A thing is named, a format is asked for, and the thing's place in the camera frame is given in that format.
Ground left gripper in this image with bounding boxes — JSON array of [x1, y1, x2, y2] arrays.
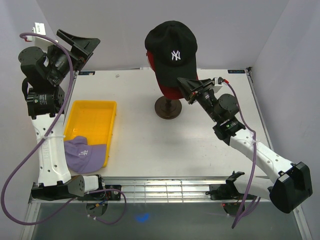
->
[[47, 29, 100, 85]]

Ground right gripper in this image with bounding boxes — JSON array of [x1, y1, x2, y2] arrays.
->
[[175, 77, 220, 123]]

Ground red cap white logo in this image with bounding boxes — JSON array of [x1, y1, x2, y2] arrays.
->
[[146, 48, 199, 100]]

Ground black cap white NY logo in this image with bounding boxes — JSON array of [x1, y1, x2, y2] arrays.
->
[[144, 20, 198, 88]]

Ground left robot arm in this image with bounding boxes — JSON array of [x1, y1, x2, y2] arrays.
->
[[18, 29, 106, 201]]

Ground dark wooden stand base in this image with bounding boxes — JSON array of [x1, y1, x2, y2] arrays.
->
[[154, 96, 182, 120]]

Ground yellow plastic tray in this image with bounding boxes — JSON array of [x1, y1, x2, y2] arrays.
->
[[64, 100, 117, 168]]

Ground lavender cap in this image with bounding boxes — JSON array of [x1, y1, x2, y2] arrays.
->
[[64, 136, 107, 174]]

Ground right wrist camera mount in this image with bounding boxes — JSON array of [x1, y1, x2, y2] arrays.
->
[[212, 77, 228, 94]]

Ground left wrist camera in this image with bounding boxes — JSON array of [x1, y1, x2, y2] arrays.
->
[[24, 22, 53, 50]]

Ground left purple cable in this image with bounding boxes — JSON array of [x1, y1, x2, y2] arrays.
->
[[0, 32, 127, 226]]

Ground purple cable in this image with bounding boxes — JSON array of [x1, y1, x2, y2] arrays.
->
[[226, 81, 261, 230], [0, 32, 127, 226]]

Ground aluminium front rail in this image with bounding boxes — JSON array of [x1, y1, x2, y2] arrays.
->
[[28, 176, 301, 204]]

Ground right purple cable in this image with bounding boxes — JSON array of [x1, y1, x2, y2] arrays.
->
[[226, 81, 261, 230]]

